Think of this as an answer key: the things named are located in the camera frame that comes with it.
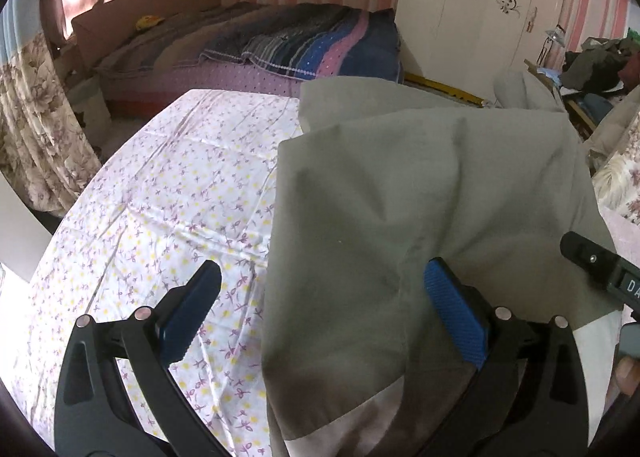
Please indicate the striped blue pink blanket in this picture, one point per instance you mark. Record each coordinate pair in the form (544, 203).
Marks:
(320, 39)

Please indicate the floral quilt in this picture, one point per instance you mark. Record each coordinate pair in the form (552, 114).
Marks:
(622, 172)

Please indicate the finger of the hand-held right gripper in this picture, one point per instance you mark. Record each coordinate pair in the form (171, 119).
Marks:
(585, 254)

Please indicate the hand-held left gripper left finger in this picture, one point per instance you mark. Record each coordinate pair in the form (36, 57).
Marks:
(192, 304)

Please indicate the floral bed sheet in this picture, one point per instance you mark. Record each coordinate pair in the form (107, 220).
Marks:
(150, 217)

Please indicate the dark sofa bed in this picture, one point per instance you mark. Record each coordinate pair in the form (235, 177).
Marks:
(150, 7)

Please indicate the brown blanket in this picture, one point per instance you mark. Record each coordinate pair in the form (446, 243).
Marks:
(165, 44)

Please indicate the purple dotted bed sheet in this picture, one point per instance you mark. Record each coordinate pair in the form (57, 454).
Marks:
(210, 79)

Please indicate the grey and white jacket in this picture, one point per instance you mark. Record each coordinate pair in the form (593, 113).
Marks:
(400, 197)

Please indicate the pile of dark clothes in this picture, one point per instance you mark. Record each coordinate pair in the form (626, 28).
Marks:
(595, 59)

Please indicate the yellow toy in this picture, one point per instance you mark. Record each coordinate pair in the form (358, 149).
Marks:
(147, 22)

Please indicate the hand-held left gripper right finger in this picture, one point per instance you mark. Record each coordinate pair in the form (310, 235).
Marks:
(455, 314)

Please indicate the white wardrobe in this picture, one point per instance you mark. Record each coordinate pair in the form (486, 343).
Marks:
(475, 27)

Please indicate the yellow and black bar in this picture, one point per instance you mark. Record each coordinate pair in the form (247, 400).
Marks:
(445, 87)

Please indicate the white board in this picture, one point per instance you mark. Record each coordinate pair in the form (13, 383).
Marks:
(20, 232)

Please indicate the light grey cloth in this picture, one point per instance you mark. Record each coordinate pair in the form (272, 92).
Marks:
(525, 89)

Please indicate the desk lamp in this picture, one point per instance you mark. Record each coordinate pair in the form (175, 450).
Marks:
(554, 37)

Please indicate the blue floral curtain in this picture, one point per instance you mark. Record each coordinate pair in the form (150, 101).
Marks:
(35, 122)

